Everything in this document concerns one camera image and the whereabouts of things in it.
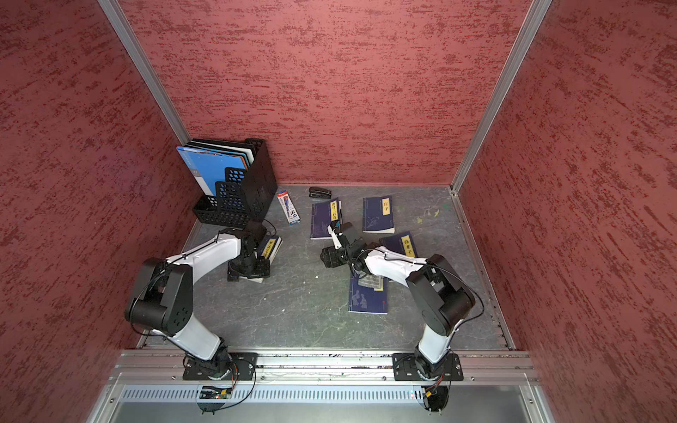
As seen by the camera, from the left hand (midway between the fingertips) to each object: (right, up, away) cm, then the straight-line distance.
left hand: (251, 281), depth 88 cm
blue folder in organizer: (-15, +40, +1) cm, 42 cm away
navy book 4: (+39, -6, -2) cm, 40 cm away
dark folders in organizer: (-3, +46, +2) cm, 46 cm away
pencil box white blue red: (+7, +25, +24) cm, 36 cm away
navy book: (+23, +22, +22) cm, 39 cm away
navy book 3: (+54, +12, +12) cm, 57 cm away
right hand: (+27, +8, +3) cm, 28 cm away
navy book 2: (+46, +22, +22) cm, 56 cm away
